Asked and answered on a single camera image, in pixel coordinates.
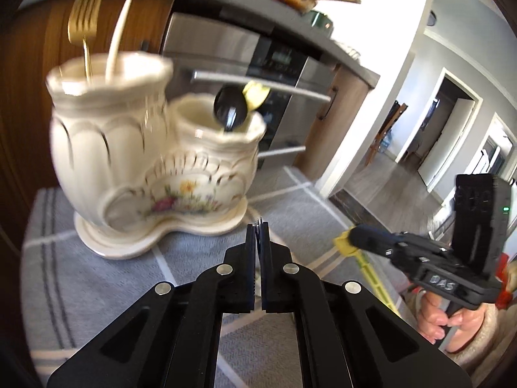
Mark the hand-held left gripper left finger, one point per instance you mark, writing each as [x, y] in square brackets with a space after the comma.
[242, 258]

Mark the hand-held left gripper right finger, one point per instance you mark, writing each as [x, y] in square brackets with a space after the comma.
[274, 262]

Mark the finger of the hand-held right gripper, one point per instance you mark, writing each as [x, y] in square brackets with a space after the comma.
[402, 255]
[371, 235]

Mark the black spoon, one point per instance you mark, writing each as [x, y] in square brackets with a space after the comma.
[229, 105]

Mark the white floral ceramic utensil holder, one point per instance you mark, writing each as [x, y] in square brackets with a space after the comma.
[121, 157]

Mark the pale chopstick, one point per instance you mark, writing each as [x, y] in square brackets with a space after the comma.
[117, 40]

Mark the gold metal fork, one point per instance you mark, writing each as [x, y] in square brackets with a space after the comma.
[83, 16]

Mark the person's right hand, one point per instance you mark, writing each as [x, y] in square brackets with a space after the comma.
[432, 319]

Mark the clear water bottle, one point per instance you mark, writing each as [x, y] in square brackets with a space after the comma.
[385, 140]

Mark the wooden chair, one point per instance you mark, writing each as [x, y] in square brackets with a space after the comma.
[394, 117]

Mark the white ceramic holder tray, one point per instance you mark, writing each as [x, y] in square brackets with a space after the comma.
[121, 248]

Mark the grey plaid tablecloth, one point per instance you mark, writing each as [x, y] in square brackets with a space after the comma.
[101, 311]

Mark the stainless steel built-in oven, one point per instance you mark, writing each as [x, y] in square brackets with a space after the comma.
[218, 44]

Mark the green pot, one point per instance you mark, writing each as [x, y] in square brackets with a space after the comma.
[319, 22]

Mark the grey speckled countertop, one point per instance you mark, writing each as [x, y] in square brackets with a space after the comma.
[282, 28]

